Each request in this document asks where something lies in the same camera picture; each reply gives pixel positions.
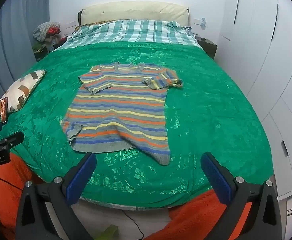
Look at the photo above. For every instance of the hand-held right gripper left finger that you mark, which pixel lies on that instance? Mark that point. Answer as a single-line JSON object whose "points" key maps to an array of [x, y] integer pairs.
{"points": [[81, 177]]}

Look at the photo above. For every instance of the green floor object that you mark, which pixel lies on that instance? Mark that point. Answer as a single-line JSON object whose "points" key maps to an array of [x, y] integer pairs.
{"points": [[111, 232]]}

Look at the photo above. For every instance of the dark nightstand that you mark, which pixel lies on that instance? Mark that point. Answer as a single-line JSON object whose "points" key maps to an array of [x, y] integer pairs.
{"points": [[208, 46]]}

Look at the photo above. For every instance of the orange fleece blanket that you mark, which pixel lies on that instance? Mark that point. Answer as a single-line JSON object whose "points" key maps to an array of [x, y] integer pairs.
{"points": [[198, 220]]}

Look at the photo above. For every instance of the cream padded headboard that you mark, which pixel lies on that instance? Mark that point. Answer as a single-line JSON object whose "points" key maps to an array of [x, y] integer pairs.
{"points": [[136, 11]]}

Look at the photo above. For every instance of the white brown patterned pillow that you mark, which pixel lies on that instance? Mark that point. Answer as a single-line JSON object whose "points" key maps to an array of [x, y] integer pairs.
{"points": [[21, 90]]}

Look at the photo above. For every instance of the striped knit sweater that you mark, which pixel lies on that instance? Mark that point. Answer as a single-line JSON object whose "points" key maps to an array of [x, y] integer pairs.
{"points": [[121, 110]]}

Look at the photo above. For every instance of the red cloth item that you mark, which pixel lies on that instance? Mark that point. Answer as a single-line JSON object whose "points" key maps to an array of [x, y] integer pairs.
{"points": [[54, 31]]}

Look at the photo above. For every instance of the grey blue curtain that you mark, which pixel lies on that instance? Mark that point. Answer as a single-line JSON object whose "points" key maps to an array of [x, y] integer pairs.
{"points": [[11, 42]]}

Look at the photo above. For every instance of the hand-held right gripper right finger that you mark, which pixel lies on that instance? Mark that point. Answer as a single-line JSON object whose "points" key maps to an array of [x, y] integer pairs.
{"points": [[216, 177]]}

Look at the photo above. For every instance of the white wardrobe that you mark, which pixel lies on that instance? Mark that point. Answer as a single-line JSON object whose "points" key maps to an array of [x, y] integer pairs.
{"points": [[265, 42]]}

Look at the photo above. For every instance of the green plaid bed sheet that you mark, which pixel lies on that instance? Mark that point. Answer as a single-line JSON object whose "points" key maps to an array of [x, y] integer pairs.
{"points": [[136, 32]]}

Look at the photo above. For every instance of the blue wall hook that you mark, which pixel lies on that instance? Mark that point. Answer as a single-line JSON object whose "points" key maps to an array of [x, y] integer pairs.
{"points": [[203, 22]]}

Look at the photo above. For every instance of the green floral blanket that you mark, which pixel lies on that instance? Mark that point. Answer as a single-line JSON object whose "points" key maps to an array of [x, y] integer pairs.
{"points": [[211, 110]]}

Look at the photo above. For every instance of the grey knit hat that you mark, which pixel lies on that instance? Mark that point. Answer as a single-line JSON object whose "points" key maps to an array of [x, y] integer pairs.
{"points": [[43, 30]]}

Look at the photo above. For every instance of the pile of clothes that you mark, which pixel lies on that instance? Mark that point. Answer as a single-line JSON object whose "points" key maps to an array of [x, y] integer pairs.
{"points": [[46, 46]]}

